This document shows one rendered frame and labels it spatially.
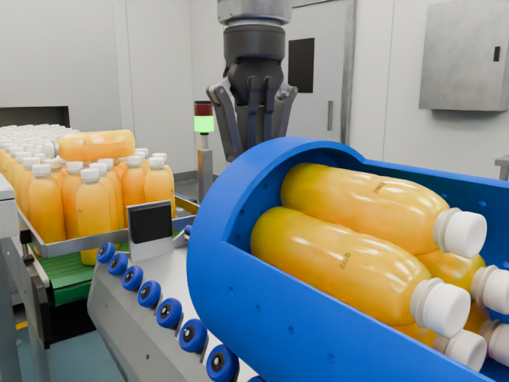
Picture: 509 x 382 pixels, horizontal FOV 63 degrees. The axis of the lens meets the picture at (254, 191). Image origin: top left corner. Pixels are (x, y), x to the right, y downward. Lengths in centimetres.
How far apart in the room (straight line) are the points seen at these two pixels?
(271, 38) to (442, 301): 33
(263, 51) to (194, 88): 560
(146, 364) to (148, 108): 513
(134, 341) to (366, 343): 54
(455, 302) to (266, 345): 16
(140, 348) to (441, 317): 53
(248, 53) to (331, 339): 32
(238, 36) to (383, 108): 366
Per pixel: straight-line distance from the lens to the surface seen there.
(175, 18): 605
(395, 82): 408
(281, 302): 35
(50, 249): 97
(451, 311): 35
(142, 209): 91
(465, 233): 38
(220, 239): 42
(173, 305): 65
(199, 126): 138
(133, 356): 77
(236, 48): 50
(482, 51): 359
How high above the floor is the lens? 129
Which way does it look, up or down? 13 degrees down
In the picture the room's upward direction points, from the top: straight up
